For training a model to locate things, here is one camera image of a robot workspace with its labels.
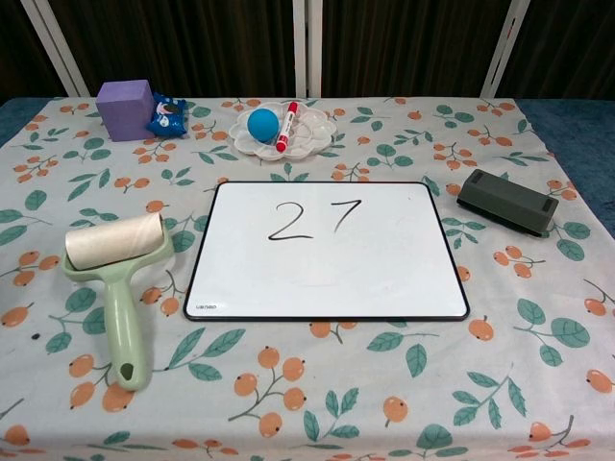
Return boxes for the dark grey whiteboard eraser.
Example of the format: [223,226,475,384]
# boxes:
[455,168,560,238]

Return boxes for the white dry-erase board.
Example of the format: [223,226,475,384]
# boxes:
[183,181,470,323]

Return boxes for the red marker pen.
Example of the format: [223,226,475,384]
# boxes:
[274,100,299,154]

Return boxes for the white flower-shaped palette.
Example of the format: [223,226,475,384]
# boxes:
[229,99,335,160]

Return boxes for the blue ball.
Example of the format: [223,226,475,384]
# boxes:
[246,109,280,144]

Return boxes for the floral print tablecloth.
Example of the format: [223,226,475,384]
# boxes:
[0,97,615,461]

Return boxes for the blue snack packet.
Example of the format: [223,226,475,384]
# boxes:
[145,91,189,138]

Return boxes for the green lint roller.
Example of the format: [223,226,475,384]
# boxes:
[61,212,176,391]

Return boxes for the purple foam block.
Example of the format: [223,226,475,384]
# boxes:
[95,80,155,143]

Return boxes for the white frame post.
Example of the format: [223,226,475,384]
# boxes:
[480,0,528,101]
[20,0,91,98]
[292,0,324,100]

